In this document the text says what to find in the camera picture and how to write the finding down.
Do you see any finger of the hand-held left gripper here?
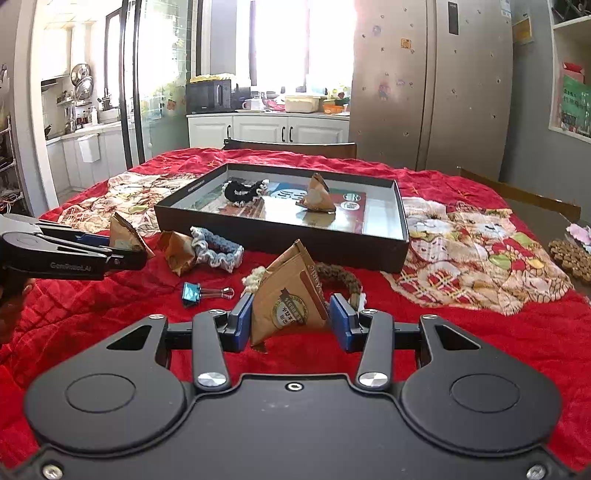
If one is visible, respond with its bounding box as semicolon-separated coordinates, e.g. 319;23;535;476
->
41;239;149;274
34;220;112;248

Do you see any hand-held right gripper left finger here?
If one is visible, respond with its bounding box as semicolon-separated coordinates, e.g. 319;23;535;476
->
105;293;254;393

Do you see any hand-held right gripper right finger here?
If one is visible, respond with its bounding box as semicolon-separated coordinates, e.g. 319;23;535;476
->
329;292;486;389

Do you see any brown triangular paper packet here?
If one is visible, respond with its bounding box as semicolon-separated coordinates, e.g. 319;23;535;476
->
249;239;331;354
158;231;199;277
295;172;337;214
109;212;155;259

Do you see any blue binder clip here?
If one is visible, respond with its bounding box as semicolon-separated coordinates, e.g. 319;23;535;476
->
181;282;235;308

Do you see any blue-grey scrunchie with white lace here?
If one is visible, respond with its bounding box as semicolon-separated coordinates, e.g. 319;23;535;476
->
190;226;245;269

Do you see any black shallow box tray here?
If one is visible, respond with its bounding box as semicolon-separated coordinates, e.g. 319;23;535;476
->
154;162;410;274

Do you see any person's left hand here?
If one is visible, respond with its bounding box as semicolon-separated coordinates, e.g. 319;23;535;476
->
0;279;37;344

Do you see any white hanging bin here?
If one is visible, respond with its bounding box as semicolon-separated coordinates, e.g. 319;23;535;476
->
77;134;101;162

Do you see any black scrunchie with white lace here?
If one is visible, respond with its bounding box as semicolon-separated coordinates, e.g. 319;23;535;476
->
223;178;271;206

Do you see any red printed blanket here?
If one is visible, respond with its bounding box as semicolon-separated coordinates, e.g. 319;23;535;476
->
0;148;591;472

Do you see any dark wooden chair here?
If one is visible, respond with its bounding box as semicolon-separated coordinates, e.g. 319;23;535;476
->
223;138;358;160

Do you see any black microwave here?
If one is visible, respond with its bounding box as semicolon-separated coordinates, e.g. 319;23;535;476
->
185;79;232;114

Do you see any white kitchen cabinet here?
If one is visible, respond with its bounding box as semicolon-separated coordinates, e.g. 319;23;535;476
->
187;113;350;151

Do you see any wooden chair back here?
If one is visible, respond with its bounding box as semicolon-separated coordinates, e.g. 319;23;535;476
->
457;167;581;222

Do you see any cream food container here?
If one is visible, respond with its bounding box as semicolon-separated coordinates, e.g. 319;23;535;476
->
284;95;321;113

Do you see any wooden bead mat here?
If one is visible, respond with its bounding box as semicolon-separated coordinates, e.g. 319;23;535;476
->
549;237;591;283

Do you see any steel refrigerator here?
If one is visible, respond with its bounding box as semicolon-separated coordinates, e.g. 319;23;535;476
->
348;0;514;172

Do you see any green box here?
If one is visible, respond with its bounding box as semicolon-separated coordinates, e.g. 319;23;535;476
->
561;74;591;134

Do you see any white wall shelf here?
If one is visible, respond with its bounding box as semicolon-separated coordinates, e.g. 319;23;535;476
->
549;0;591;139

